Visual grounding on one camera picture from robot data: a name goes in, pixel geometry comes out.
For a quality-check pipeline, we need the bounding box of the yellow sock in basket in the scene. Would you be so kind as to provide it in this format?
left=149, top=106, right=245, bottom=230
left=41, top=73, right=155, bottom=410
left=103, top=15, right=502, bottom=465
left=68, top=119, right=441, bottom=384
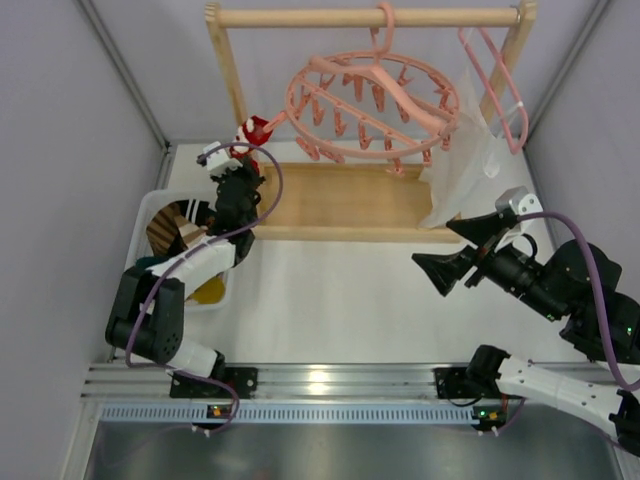
left=185, top=277, right=226, bottom=305

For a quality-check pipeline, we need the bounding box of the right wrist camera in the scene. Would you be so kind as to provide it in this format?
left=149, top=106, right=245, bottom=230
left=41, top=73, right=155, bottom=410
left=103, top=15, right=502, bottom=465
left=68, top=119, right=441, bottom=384
left=495, top=186, right=543, bottom=248

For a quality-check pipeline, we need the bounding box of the white plastic basket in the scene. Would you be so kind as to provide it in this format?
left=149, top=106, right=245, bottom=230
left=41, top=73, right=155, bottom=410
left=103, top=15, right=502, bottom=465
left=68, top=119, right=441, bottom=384
left=124, top=188, right=235, bottom=314

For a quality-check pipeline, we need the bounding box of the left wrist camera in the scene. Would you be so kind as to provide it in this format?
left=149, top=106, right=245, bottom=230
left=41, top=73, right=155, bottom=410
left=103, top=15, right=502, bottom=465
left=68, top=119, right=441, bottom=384
left=196, top=141, right=241, bottom=177

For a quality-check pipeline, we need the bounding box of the white sheer garment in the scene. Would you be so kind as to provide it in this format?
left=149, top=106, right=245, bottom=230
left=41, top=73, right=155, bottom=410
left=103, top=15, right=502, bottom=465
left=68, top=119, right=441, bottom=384
left=419, top=71, right=500, bottom=228

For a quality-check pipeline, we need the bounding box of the black white-striped sock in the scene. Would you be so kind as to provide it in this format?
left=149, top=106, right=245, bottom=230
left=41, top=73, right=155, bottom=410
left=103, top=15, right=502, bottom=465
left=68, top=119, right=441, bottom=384
left=176, top=199, right=215, bottom=228

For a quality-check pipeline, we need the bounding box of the pink round clip hanger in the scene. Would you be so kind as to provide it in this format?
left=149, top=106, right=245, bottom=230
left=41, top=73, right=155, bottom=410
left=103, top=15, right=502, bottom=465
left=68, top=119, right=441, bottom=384
left=258, top=2, right=460, bottom=175

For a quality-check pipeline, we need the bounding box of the brown striped sock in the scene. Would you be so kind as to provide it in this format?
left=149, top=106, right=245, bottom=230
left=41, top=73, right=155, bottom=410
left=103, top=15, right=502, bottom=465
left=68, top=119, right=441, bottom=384
left=146, top=201, right=208, bottom=257

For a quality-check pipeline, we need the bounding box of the pink clothes hanger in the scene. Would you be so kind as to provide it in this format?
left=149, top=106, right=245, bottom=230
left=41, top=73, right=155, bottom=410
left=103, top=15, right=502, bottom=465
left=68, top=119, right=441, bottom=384
left=457, top=26, right=530, bottom=155

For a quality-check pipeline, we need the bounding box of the wooden clothes rack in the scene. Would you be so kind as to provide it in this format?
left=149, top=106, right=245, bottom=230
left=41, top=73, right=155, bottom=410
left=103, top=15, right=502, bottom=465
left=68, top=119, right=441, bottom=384
left=205, top=1, right=537, bottom=243

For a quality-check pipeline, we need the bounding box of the teal sock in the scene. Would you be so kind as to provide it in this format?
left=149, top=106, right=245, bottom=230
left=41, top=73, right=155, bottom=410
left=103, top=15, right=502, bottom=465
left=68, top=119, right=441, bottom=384
left=132, top=256, right=174, bottom=276

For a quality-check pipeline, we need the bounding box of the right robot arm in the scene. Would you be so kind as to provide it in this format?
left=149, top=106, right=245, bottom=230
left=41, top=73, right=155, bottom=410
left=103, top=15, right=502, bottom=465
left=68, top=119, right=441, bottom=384
left=412, top=210, right=639, bottom=455

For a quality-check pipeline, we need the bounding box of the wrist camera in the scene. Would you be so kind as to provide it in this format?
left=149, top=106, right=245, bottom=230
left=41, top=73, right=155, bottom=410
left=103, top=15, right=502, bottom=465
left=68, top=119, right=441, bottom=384
left=495, top=186, right=543, bottom=248
left=196, top=141, right=241, bottom=177

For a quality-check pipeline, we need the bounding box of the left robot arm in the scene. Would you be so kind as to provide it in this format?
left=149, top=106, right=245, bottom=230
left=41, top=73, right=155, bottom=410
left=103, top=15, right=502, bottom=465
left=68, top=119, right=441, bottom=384
left=105, top=157, right=264, bottom=380

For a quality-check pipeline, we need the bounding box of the aluminium mounting rail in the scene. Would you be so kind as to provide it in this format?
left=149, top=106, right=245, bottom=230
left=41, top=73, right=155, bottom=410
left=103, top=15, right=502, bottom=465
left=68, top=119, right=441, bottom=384
left=79, top=362, right=626, bottom=427

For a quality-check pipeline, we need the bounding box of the red sock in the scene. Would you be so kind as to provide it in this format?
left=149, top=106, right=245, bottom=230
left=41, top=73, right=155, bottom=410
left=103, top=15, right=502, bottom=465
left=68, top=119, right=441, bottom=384
left=229, top=115, right=272, bottom=173

